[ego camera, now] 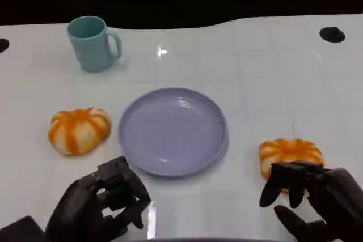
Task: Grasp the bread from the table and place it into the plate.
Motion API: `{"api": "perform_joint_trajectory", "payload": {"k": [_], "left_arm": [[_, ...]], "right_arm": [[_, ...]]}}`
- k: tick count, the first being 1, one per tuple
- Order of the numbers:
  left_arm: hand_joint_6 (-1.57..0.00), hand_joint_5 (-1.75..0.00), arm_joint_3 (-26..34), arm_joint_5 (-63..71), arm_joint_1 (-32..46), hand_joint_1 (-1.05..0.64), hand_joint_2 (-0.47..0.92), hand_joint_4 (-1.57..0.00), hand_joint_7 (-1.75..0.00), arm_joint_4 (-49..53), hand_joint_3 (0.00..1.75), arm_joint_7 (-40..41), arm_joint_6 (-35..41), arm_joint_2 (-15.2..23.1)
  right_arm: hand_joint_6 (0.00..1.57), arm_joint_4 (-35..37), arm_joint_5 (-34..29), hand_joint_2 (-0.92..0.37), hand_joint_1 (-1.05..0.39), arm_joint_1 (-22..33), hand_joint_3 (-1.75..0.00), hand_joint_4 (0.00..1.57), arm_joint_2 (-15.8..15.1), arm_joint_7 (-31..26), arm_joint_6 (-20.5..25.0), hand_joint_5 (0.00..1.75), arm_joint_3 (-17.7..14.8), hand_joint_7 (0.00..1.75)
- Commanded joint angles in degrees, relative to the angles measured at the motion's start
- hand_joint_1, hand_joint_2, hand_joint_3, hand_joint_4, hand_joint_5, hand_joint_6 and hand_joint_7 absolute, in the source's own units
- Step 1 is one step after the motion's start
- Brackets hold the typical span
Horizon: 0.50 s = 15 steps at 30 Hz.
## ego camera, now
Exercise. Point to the lilac plate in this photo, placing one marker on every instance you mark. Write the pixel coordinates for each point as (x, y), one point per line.
(173, 131)

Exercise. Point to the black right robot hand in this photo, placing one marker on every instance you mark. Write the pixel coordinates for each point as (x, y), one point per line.
(337, 193)

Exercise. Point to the pale green mug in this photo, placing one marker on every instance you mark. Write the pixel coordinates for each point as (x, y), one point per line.
(89, 49)

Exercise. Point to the orange and white toy bread roll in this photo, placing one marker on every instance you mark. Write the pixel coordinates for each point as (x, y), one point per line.
(289, 150)
(78, 133)

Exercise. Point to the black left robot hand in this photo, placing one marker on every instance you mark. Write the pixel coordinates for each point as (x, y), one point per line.
(76, 205)

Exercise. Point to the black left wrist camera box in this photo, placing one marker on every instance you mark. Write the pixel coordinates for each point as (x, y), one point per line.
(20, 230)

